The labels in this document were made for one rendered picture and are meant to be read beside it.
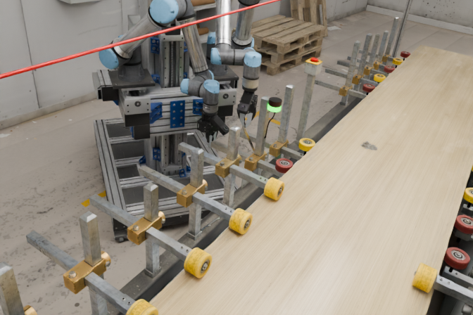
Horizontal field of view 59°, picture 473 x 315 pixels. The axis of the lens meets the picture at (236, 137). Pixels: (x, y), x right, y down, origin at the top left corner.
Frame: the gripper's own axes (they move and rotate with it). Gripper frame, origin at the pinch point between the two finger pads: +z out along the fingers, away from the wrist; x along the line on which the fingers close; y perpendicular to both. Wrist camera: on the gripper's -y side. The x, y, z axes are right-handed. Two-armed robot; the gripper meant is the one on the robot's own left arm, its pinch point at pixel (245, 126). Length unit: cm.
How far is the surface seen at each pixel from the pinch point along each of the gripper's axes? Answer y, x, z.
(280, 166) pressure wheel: -13.2, -20.6, 10.4
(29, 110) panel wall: 120, 222, 92
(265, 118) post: -2.4, -9.4, -7.1
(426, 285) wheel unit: -70, -75, 6
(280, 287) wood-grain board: -81, -31, 10
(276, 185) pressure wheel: -37.8, -21.5, 3.1
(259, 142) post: -2.0, -8.1, 6.3
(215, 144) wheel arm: 2.4, 14.7, 15.1
